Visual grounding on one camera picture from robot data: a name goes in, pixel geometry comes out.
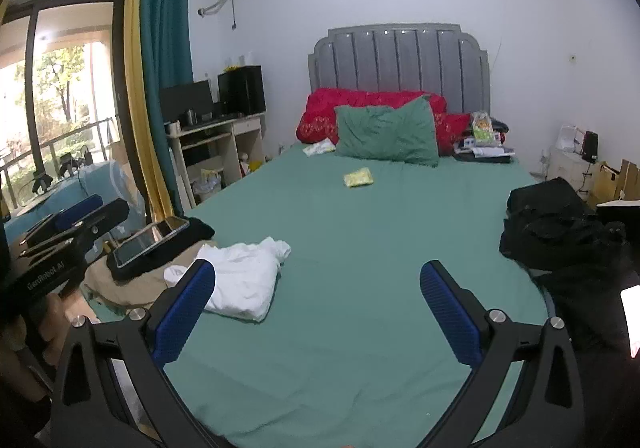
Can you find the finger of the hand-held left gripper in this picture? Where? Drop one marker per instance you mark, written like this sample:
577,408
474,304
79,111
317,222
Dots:
107,217
75,215

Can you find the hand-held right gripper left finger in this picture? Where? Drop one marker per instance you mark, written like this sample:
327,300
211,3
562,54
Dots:
182,313

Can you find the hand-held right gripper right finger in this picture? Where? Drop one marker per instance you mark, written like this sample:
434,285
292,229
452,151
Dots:
452,318

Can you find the white shirt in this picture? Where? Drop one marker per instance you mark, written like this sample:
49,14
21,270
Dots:
240,278

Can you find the black clothes pile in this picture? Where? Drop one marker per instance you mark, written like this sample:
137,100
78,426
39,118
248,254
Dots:
550,228

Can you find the person's left hand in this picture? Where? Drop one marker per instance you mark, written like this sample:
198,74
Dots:
52,318

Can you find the light blue cloth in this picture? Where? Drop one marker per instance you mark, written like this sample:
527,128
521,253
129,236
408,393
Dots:
65,195

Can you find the silver tablet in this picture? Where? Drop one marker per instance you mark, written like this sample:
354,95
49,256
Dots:
135,248

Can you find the black clamp stand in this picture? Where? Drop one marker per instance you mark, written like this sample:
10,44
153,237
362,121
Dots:
75,165
42,182

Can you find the beige cloth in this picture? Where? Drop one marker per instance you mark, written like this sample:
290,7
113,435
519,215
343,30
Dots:
135,288

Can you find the black smartphone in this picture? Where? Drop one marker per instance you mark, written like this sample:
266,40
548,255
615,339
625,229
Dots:
170,228

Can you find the black folded cloth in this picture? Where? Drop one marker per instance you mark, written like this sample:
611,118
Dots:
195,233

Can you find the trash bin with white bag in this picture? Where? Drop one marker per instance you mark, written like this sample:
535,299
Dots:
207,188

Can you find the black monitor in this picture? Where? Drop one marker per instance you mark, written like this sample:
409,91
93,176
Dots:
185,100

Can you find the yellow curtain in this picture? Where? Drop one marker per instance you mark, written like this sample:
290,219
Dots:
137,77

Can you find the glass balcony door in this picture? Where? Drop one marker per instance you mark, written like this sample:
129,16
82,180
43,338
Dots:
32,77

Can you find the light wooden computer desk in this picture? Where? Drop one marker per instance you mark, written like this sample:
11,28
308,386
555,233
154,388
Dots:
245,125

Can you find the yellow snack packet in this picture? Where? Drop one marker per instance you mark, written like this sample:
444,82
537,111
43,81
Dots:
358,177

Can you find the black computer tower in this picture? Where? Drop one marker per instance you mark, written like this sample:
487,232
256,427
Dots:
242,90

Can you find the white nightstand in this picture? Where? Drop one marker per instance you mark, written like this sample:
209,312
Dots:
562,167

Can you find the pile of books and packets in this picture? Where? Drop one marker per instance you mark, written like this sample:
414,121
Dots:
482,132

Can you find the green pillow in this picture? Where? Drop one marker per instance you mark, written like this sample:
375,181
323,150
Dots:
385,132

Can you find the teal curtain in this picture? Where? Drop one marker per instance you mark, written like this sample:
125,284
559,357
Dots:
165,27

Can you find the cardboard boxes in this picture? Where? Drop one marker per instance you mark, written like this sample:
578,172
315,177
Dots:
605,183

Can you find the white flat packet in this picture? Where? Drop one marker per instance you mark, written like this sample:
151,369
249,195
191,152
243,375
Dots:
319,147

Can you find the black speaker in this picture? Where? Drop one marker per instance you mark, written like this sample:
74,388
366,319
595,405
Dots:
590,146

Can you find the red quilt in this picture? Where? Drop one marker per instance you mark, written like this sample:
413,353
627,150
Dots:
320,122

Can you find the grey padded headboard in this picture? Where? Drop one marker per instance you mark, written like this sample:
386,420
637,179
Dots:
400,57

